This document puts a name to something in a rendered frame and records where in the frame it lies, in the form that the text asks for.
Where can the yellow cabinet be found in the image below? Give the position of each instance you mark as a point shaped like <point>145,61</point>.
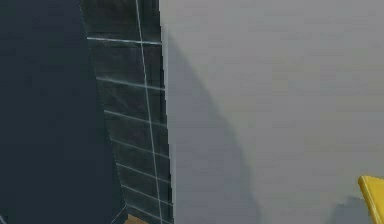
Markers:
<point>375,196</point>

